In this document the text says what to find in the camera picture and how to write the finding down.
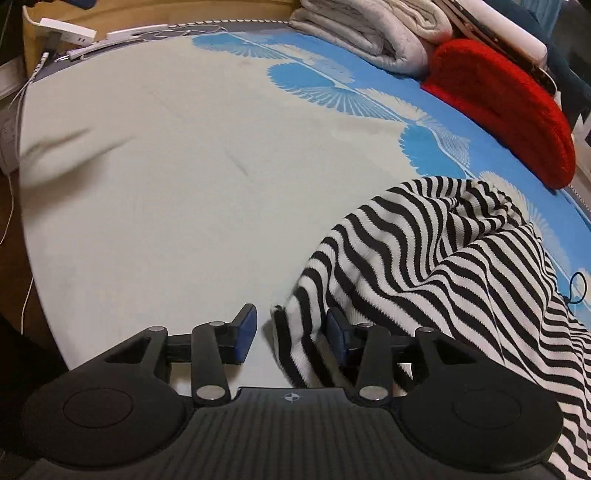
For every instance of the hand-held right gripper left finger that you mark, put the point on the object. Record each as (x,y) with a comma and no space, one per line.
(244,328)

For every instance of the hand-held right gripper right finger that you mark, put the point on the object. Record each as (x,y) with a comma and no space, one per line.
(336,333)

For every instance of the black and white striped garment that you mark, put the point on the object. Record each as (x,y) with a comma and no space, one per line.
(438,286)

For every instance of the blue fan print bed sheet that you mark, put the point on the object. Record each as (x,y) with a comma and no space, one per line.
(161,194)

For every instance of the red knitted garment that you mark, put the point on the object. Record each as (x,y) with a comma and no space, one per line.
(503,110)

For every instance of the folded grey blanket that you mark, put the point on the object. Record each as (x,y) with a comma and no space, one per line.
(383,32)

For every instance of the flat white charger bar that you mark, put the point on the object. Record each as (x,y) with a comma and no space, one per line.
(134,32)

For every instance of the wooden headboard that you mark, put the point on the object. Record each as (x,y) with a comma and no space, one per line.
(152,11)

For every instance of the white power strip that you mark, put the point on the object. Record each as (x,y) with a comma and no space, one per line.
(69,31)

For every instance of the long white box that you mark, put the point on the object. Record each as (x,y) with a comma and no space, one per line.
(503,27)

